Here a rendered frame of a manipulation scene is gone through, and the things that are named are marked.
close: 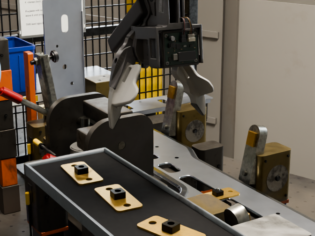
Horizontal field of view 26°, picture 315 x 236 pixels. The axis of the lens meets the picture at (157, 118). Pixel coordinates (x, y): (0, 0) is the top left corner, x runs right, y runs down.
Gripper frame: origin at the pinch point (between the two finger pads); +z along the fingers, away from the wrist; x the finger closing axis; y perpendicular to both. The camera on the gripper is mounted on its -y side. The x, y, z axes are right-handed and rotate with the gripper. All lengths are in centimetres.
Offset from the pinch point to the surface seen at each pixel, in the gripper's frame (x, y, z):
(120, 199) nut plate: -8.2, 3.4, 8.9
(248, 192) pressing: 31.9, -20.8, 21.2
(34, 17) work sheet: 27, -120, -13
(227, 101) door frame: 156, -198, 38
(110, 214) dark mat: -11.1, 6.3, 9.7
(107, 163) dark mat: -3.4, -10.0, 7.3
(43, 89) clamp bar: 8, -67, 3
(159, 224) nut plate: -7.5, 12.5, 10.1
